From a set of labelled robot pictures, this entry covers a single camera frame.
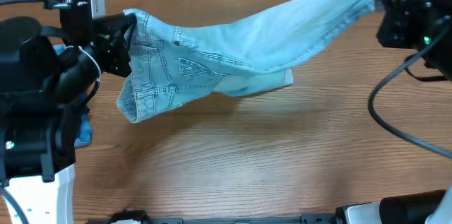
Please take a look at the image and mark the light blue denim shorts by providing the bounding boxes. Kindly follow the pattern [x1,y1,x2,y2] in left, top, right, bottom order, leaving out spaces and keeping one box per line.
[117,0,381,123]

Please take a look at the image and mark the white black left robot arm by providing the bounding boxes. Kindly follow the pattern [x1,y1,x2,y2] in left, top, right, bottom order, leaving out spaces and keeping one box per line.
[1,14,137,223]

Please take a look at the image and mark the folded blue jeans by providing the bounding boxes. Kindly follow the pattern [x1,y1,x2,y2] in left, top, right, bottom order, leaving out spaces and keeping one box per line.
[53,45,93,148]

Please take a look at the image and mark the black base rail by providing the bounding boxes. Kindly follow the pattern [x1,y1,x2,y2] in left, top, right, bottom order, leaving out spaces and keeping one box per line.
[86,209,336,224]

